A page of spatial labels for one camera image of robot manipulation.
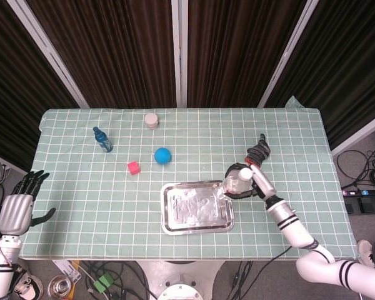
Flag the blue spray bottle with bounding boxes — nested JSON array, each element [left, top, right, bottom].
[[92, 126, 114, 154]]

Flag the beige sneaker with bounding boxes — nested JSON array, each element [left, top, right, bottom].
[[356, 239, 375, 270]]

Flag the black cable bundle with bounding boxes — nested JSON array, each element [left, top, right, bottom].
[[335, 124, 375, 192]]

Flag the white cream jar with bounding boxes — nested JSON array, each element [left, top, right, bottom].
[[144, 112, 160, 130]]

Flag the green plastic block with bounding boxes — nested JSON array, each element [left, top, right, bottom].
[[93, 272, 114, 294]]

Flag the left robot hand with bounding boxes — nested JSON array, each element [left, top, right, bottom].
[[0, 170, 57, 236]]

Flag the blue ball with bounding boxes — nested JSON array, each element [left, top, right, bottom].
[[154, 147, 173, 166]]

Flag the white and black sneaker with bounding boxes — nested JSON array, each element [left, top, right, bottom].
[[12, 265, 45, 300]]

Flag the pink cube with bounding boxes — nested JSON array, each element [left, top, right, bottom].
[[127, 161, 142, 176]]

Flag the transparent water bottle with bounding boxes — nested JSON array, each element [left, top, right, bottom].
[[218, 167, 254, 199]]

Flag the stainless steel tray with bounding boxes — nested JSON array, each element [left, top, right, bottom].
[[160, 179, 235, 236]]

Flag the small metal bowl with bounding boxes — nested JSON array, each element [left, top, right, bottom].
[[47, 274, 73, 298]]

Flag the printed paper sheet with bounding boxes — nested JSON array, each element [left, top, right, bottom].
[[52, 259, 83, 283]]

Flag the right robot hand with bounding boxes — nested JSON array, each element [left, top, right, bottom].
[[224, 161, 278, 203]]

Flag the white partition frame post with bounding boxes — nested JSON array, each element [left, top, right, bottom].
[[6, 0, 91, 109], [171, 0, 189, 109], [330, 109, 375, 157], [257, 0, 320, 109], [0, 149, 29, 176]]

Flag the green checked tablecloth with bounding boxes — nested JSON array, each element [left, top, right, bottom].
[[18, 95, 359, 262]]

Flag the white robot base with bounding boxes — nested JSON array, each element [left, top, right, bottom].
[[136, 260, 226, 300]]

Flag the tangled floor cables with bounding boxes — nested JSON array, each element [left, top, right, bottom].
[[77, 260, 159, 300]]

